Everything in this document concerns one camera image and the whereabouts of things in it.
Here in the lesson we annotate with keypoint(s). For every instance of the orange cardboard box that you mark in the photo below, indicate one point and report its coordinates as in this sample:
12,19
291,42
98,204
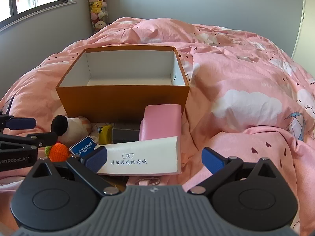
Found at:
110,100

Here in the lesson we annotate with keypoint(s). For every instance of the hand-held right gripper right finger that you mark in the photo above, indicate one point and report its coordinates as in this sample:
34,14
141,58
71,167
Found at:
212,161

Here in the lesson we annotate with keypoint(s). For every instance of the pink printed blanket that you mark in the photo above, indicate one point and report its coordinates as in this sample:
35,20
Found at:
233,78

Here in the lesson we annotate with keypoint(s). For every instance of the yellow round toy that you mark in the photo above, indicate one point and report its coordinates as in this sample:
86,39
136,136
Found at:
105,135

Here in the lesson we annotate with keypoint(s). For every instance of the pink case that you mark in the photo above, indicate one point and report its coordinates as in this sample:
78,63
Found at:
160,123

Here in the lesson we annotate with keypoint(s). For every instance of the blue card tag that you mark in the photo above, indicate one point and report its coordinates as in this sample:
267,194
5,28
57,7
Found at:
82,147

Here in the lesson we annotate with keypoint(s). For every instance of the dark case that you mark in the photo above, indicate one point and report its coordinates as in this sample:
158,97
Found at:
125,135

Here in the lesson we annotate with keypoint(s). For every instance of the clear tube of plush toys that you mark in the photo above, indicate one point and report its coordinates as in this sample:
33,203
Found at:
98,7

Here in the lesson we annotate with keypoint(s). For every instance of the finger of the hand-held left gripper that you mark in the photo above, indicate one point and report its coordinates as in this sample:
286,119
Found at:
21,123
41,139

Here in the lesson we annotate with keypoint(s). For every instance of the white glasses case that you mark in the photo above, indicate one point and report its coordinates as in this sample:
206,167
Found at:
147,152

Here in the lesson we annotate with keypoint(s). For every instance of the orange crocheted toy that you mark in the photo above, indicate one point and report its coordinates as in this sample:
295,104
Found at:
59,152

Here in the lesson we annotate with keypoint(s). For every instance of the white plush toy black ear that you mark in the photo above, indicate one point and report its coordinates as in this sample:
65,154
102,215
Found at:
71,130

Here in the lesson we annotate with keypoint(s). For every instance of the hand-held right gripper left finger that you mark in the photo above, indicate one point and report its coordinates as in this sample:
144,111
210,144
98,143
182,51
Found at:
96,158

